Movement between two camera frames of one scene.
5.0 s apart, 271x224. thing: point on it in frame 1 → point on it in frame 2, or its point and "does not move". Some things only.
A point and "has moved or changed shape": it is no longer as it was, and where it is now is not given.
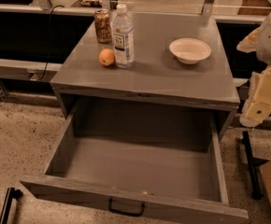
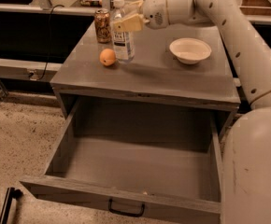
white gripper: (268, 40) → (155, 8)
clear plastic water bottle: (123, 38) has moved or changed shape
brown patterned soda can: (103, 25) does not move
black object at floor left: (11, 193) does not move
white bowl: (189, 50) does not move
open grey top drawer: (147, 158) does not move
